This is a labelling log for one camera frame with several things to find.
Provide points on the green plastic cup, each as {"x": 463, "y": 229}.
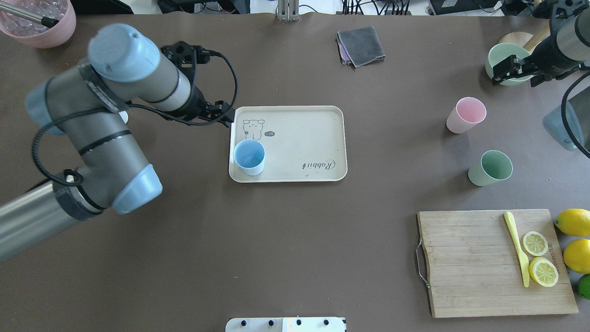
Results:
{"x": 493, "y": 167}

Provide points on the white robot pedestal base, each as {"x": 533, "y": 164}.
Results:
{"x": 287, "y": 324}

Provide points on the green lime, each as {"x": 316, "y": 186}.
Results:
{"x": 583, "y": 287}

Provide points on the yellow lemon near board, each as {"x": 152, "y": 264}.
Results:
{"x": 574, "y": 222}

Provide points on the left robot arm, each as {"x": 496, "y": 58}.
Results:
{"x": 123, "y": 70}

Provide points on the green bowl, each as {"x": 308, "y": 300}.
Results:
{"x": 501, "y": 51}

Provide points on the beige rabbit tray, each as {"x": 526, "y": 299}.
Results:
{"x": 302, "y": 143}

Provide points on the pink ice bowl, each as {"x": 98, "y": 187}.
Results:
{"x": 32, "y": 34}

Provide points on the yellow lemon middle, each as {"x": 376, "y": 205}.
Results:
{"x": 576, "y": 256}

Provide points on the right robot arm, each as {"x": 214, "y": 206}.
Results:
{"x": 565, "y": 49}

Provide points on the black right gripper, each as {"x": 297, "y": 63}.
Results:
{"x": 545, "y": 56}

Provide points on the lemon slice lower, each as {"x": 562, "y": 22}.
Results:
{"x": 543, "y": 271}

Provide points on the bamboo cutting board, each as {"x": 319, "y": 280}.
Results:
{"x": 472, "y": 269}

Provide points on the purple folded cloth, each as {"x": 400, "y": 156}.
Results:
{"x": 345, "y": 59}

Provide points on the lemon slice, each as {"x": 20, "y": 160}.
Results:
{"x": 535, "y": 243}
{"x": 543, "y": 271}

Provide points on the pink plastic cup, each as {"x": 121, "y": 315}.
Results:
{"x": 467, "y": 113}

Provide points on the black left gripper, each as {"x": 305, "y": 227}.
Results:
{"x": 197, "y": 102}

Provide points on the yellow plastic knife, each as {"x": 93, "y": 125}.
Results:
{"x": 522, "y": 257}

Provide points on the lemon slice upper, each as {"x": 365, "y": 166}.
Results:
{"x": 535, "y": 243}

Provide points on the grey folded cloth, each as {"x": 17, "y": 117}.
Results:
{"x": 362, "y": 45}

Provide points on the cream plastic cup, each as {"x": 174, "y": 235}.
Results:
{"x": 124, "y": 115}

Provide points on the blue plastic cup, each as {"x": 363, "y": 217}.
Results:
{"x": 250, "y": 156}

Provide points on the wooden glass drying stand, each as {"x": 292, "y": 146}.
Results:
{"x": 526, "y": 40}

